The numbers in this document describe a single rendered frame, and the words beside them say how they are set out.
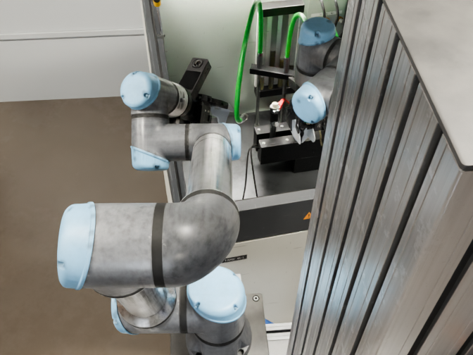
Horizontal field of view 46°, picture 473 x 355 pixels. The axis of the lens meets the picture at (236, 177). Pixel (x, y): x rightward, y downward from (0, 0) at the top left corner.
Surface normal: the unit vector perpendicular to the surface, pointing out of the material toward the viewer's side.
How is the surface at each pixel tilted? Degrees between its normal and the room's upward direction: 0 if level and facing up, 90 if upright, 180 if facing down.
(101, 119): 0
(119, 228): 12
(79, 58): 90
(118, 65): 90
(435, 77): 0
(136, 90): 45
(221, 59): 90
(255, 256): 90
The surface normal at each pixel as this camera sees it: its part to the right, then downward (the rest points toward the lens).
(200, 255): 0.58, 0.19
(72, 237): -0.04, -0.28
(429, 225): -1.00, 0.06
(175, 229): 0.16, -0.41
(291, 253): 0.21, 0.74
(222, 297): 0.14, -0.66
